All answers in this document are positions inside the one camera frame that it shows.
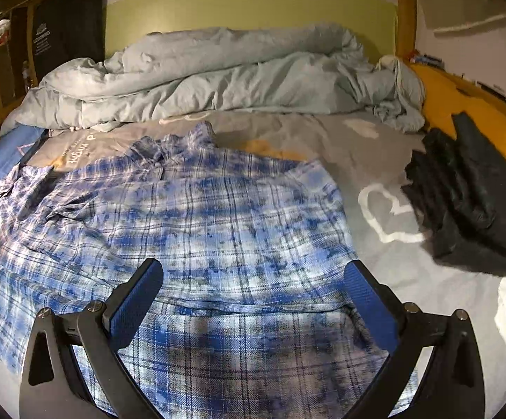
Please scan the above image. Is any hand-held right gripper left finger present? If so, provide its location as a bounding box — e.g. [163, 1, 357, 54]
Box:
[19, 257, 164, 419]

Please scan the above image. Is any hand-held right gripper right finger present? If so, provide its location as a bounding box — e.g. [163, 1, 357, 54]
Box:
[345, 259, 486, 419]

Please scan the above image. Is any blue plaid shirt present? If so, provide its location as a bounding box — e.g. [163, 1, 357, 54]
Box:
[0, 121, 419, 419]

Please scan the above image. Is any grey printed bed sheet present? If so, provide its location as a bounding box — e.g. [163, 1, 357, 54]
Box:
[0, 111, 506, 419]

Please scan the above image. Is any black jacket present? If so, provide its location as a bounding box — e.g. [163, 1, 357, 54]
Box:
[403, 111, 506, 278]

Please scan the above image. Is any yellow pillow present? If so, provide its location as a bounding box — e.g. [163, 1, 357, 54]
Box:
[405, 61, 506, 193]

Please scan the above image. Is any grey duvet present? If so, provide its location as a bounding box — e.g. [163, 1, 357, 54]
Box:
[0, 22, 426, 137]

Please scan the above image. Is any black bag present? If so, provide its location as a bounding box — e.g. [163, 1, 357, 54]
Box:
[30, 0, 105, 86]

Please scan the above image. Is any wooden bed frame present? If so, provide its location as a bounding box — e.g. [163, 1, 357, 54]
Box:
[395, 0, 419, 62]

